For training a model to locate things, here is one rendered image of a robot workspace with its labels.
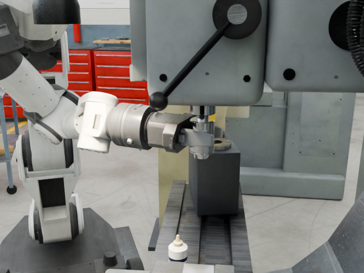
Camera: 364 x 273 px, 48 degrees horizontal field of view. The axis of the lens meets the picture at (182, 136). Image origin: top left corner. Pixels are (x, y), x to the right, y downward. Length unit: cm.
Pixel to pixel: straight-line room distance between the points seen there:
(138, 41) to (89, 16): 944
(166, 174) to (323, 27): 213
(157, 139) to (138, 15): 22
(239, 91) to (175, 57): 11
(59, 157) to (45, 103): 37
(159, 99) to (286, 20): 22
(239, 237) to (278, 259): 163
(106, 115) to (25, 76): 27
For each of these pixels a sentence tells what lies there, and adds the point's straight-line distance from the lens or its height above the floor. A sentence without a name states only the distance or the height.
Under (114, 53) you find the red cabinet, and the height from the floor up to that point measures 96.
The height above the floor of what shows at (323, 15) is 145.
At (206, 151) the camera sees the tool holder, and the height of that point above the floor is 121.
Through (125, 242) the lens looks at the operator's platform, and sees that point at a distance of 207.
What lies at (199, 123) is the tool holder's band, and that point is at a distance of 75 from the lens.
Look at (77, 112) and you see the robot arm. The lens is 94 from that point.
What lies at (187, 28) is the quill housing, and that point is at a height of 143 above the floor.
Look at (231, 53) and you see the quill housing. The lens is 65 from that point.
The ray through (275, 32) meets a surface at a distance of 63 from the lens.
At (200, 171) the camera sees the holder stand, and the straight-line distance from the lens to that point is 114.
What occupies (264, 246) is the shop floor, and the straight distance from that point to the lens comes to 283.
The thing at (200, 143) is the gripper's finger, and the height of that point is 123.
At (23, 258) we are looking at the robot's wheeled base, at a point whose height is 57.
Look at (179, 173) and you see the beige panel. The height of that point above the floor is 47.
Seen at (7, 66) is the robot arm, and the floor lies 134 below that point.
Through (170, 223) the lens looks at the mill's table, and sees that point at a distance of 116.
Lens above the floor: 146
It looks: 17 degrees down
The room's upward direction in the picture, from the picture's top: straight up
